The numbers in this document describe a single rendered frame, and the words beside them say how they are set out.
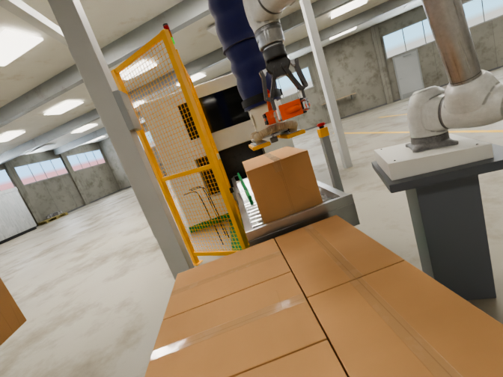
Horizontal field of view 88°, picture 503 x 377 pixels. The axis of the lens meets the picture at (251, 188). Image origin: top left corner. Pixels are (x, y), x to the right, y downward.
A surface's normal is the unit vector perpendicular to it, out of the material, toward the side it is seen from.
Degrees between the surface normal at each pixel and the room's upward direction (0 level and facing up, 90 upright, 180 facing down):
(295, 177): 90
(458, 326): 0
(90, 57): 90
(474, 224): 90
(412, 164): 90
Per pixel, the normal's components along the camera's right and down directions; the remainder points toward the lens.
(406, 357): -0.33, -0.92
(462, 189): -0.26, 0.30
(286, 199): 0.07, 0.20
